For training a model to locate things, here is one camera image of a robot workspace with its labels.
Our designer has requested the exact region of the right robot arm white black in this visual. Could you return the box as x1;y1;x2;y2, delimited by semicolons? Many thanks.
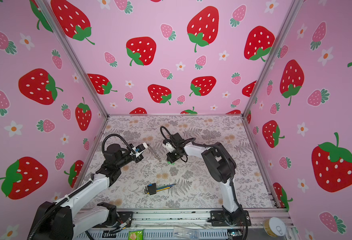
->
160;126;251;227

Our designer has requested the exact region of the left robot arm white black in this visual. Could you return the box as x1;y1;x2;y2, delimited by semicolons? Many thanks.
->
27;134;149;240

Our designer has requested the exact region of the green snack packet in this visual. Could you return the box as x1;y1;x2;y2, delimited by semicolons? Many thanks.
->
128;230;144;240

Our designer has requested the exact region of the clear plastic bag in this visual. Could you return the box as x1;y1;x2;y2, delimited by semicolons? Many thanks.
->
173;226;199;240

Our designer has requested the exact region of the black connector with coloured wires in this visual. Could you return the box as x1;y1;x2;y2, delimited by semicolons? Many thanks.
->
145;183;176;195

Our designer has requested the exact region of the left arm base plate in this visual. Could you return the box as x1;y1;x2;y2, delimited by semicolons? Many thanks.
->
95;212;134;228

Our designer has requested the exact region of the aluminium rail frame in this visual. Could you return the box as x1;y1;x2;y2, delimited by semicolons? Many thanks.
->
75;208;300;240

